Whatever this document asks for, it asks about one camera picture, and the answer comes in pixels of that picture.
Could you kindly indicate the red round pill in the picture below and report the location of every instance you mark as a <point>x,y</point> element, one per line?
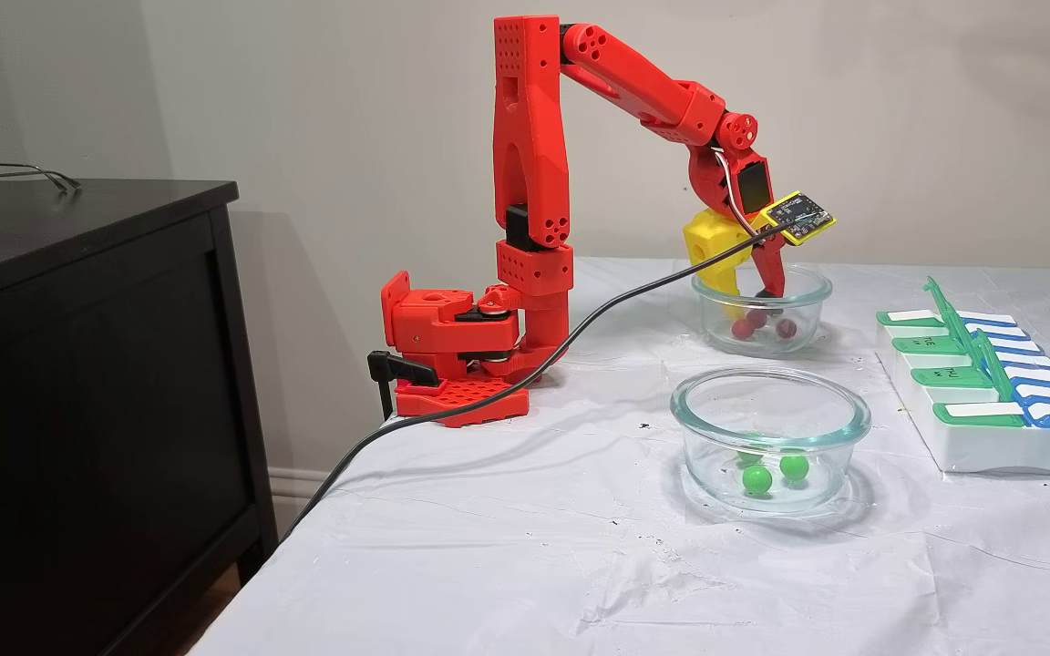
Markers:
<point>787,328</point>
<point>743,329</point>
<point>757,319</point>

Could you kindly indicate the weekly pill organizer box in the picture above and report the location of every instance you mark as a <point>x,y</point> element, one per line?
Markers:
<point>990,446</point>

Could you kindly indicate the glass bowl for red pills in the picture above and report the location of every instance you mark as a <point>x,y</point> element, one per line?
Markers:
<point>808,301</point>

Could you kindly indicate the green round pill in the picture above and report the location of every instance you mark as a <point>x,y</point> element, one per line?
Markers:
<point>748,456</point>
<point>794,467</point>
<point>756,479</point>

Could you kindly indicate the glass bowl for green pills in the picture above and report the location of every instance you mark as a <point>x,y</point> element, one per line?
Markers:
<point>716,492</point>

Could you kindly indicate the white tablecloth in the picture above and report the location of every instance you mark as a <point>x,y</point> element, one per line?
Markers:
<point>534,565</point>

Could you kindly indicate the black table clamp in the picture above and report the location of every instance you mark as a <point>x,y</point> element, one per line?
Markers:
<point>397,366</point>

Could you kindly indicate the black wooden cabinet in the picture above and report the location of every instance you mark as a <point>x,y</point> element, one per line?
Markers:
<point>78,410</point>

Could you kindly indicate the eyeglasses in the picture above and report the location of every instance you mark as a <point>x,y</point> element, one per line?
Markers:
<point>33,170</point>

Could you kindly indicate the camera circuit board yellow frame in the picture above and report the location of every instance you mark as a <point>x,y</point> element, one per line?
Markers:
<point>798,219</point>

